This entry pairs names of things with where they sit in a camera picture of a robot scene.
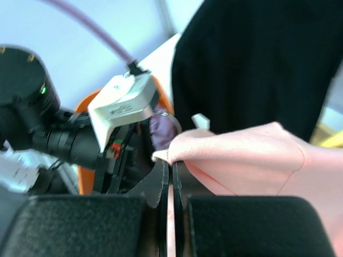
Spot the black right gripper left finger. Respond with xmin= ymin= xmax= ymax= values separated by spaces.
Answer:
xmin=127 ymin=160 xmax=169 ymax=256

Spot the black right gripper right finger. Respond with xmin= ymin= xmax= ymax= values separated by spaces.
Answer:
xmin=171 ymin=161 xmax=213 ymax=257

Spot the pink t shirt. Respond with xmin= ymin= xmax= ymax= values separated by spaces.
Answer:
xmin=152 ymin=122 xmax=342 ymax=256

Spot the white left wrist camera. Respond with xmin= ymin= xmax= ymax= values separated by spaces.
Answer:
xmin=87 ymin=73 xmax=160 ymax=153

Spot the wooden clothes rack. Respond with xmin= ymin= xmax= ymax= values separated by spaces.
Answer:
xmin=310 ymin=123 xmax=343 ymax=148

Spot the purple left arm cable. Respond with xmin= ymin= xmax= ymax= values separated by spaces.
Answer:
xmin=41 ymin=0 xmax=137 ymax=66

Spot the orange plastic basket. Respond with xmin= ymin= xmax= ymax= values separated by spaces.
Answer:
xmin=74 ymin=76 xmax=175 ymax=195

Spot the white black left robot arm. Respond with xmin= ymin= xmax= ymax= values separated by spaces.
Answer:
xmin=1 ymin=47 xmax=159 ymax=195

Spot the purple t shirt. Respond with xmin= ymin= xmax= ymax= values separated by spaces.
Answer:
xmin=150 ymin=106 xmax=182 ymax=150

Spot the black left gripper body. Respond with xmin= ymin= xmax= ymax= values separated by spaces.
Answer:
xmin=92 ymin=119 xmax=154 ymax=194

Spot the black t shirt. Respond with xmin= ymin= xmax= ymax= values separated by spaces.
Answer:
xmin=171 ymin=1 xmax=342 ymax=141

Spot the aluminium frame post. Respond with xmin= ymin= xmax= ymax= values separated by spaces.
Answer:
xmin=156 ymin=0 xmax=177 ymax=39

